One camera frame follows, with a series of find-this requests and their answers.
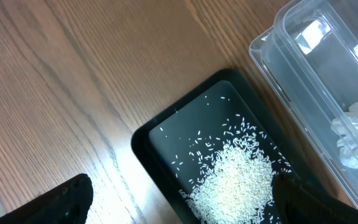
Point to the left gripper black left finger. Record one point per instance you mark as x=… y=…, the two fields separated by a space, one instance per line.
x=67 y=203

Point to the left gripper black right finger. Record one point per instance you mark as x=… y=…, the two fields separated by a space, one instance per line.
x=297 y=202

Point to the pile of white rice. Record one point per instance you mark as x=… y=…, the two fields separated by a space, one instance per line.
x=238 y=187

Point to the white tissue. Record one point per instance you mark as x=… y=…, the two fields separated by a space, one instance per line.
x=353 y=146

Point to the black waste tray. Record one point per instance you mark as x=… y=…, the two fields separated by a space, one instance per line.
x=176 y=147

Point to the clear plastic bin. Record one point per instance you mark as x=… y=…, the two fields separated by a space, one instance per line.
x=310 y=59

